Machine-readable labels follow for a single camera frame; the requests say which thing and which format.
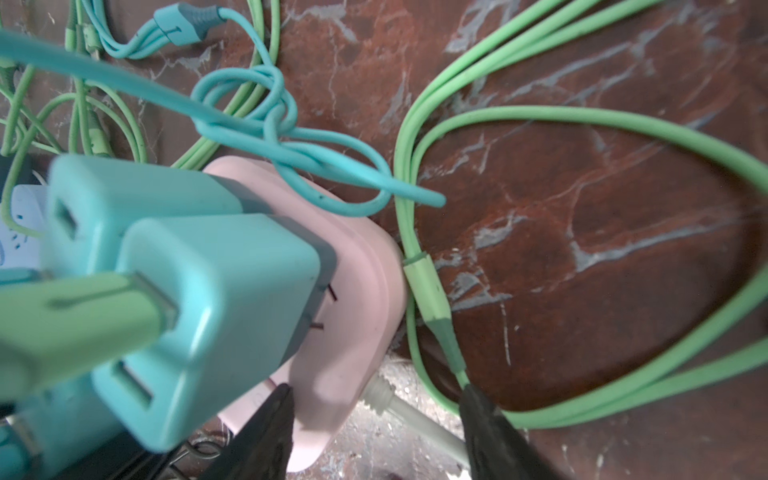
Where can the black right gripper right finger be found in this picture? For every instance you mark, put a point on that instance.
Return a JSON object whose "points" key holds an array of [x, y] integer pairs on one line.
{"points": [[496, 450]]}

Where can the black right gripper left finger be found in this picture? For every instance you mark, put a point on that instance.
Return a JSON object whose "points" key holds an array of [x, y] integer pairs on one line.
{"points": [[262, 449]]}

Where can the pink power strip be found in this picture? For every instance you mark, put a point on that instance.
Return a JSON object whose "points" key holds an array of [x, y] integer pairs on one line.
{"points": [[358, 317]]}

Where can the teal chargers on pink strip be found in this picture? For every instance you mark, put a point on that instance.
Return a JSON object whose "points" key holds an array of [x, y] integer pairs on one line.
{"points": [[245, 287]]}

